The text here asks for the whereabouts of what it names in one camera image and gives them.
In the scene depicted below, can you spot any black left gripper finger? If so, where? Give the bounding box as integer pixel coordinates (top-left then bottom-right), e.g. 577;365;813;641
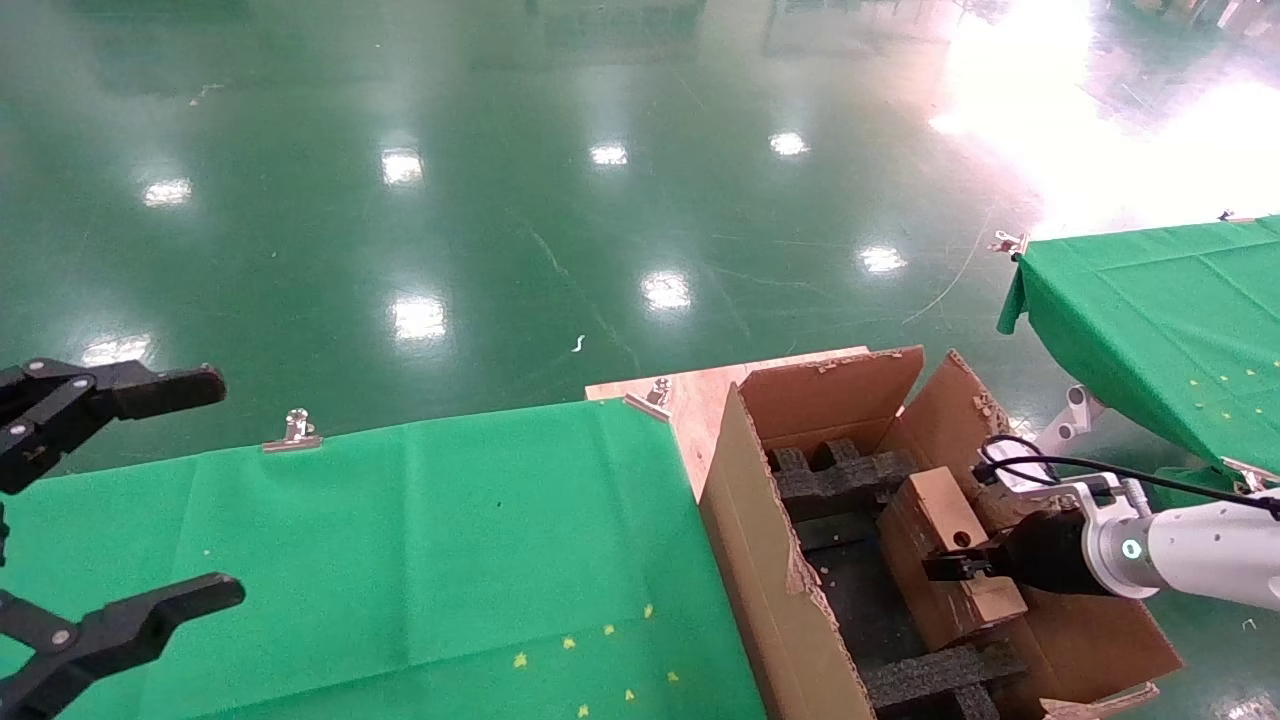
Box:
0;357;227;496
0;573;246;720

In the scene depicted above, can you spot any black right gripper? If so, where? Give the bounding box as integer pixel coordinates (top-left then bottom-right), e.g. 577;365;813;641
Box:
922;508;1103;599

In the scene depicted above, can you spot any small cardboard box with hole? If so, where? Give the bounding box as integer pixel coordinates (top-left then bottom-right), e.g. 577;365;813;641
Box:
878;467;1031;651

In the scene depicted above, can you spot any large open cardboard carton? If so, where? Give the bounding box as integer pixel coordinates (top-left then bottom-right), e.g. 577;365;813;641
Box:
697;345;1186;720

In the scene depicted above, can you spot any black foam base pad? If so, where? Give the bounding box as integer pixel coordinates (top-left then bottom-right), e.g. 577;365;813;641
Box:
798;515;936;666

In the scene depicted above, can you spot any black notched foam insert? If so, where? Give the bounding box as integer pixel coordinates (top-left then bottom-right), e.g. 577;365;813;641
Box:
768;438;916;521
860;643;1029;720

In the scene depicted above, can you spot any white table leg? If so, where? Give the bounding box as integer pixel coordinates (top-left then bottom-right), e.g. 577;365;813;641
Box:
1035;385;1107;457

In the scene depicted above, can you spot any green tablecloth with yellow specks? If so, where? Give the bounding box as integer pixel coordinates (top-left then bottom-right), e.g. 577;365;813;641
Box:
0;398;766;720

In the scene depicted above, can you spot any green tablecloth on neighbouring table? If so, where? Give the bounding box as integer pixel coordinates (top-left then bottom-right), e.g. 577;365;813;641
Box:
997;215;1280;501

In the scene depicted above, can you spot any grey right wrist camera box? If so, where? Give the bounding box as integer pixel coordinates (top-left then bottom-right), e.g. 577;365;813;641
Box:
985;455;1146;513

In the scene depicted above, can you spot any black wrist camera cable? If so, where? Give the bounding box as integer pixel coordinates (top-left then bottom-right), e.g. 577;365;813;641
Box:
980;435;1280;521

